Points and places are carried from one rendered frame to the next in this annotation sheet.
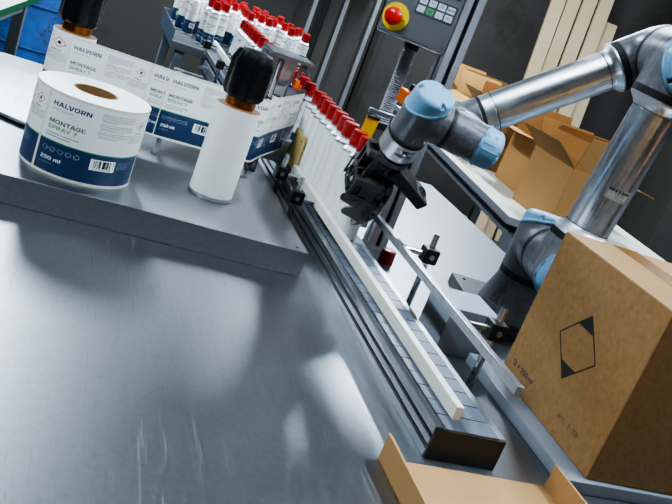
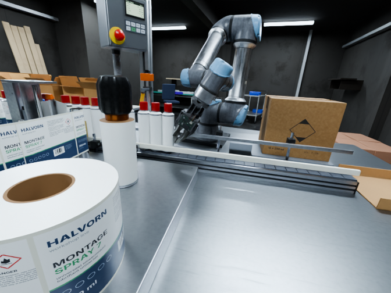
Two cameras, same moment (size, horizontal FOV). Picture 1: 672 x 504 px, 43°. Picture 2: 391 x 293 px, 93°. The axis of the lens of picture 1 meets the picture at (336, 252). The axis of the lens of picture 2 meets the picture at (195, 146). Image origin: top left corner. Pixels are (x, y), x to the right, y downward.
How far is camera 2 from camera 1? 1.32 m
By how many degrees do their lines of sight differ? 54
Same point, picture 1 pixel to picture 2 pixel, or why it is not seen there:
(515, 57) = (7, 64)
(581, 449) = (322, 155)
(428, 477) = (373, 197)
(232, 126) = (130, 133)
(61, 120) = (75, 250)
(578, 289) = (291, 114)
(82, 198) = (147, 275)
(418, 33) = (132, 42)
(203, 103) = (51, 133)
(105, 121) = (114, 202)
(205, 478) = not seen: outside the picture
